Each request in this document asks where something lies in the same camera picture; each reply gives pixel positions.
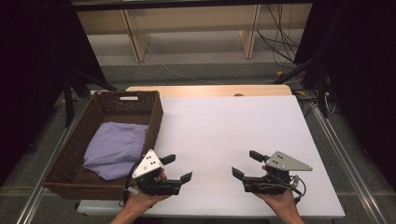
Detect black tripod stand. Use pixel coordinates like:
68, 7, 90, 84
273, 54, 332, 119
61, 68, 118, 129

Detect aluminium rail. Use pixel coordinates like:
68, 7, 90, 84
16, 98, 92, 224
306, 91, 389, 224

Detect light wooden table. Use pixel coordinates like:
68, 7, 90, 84
125, 84, 293, 97

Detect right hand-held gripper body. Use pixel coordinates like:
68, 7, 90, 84
241, 150, 314, 196

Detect purple shorts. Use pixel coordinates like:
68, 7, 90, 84
82, 121, 149, 182

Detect white table sheet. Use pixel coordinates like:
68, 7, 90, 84
77, 94, 346, 218

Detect black curtain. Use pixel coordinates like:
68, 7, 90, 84
0, 0, 108, 188
293, 0, 396, 191

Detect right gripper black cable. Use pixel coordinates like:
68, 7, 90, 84
289, 175, 307, 204

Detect person's right hand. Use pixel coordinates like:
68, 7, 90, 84
253, 164, 297, 217

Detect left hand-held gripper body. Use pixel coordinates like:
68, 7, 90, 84
123, 148, 183, 198

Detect bundle of black cables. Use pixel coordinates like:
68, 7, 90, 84
256, 3, 305, 70

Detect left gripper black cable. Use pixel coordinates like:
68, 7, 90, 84
120, 161, 141, 208

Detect brown wicker basket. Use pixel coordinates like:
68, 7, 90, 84
41, 90, 164, 201

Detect light wooden shelf unit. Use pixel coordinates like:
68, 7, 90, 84
76, 2, 313, 63

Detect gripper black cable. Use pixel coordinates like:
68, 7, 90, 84
120, 161, 141, 208
289, 175, 307, 204

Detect white floor cable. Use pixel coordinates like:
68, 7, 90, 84
136, 31, 225, 86

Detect person's left hand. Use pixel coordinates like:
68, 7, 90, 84
123, 167, 171, 216

